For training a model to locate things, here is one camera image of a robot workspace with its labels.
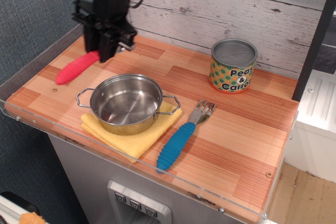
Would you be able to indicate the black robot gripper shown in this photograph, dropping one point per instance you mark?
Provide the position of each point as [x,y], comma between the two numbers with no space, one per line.
[105,26]

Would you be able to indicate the clear acrylic table guard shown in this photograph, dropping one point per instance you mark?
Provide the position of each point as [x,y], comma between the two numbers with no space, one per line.
[231,162]

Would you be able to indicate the grey toy fridge cabinet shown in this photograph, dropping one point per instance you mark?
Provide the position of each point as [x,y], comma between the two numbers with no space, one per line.
[112,192]

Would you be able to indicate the red handled metal spoon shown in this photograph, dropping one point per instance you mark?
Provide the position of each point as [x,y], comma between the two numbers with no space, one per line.
[74,69]

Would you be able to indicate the blue handled metal fork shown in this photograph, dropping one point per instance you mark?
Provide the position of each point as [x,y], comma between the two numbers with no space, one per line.
[173,148]

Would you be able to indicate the white toy sink unit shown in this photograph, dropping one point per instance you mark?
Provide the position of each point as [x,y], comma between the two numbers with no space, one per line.
[311,146]

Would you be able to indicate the dark right support post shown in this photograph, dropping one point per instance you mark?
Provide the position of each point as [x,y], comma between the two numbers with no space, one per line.
[313,51]

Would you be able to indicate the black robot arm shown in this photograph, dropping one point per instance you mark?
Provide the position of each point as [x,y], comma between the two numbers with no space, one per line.
[105,26]

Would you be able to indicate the yellow folded cloth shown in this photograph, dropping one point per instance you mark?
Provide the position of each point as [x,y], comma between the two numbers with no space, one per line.
[132,147]

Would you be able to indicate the peas and carrots can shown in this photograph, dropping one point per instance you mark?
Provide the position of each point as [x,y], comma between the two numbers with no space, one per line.
[232,65]

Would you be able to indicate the stainless steel pot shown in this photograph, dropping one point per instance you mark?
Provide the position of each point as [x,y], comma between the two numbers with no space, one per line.
[126,104]

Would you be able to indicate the orange object bottom left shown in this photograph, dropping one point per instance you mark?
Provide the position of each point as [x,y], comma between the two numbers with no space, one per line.
[31,218]

